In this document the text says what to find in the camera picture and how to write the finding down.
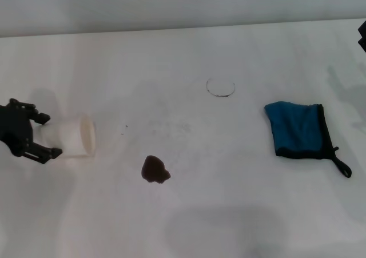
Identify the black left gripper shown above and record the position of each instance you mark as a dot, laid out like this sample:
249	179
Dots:
14	126

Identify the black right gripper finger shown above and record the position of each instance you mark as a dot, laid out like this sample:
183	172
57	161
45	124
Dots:
363	44
363	29

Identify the white paper cup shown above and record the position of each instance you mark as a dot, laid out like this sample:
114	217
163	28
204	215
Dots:
68	138

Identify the blue rag with black trim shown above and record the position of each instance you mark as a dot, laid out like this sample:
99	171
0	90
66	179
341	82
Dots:
297	126

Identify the dark brown liquid stain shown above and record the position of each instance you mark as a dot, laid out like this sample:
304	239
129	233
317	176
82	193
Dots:
154	169

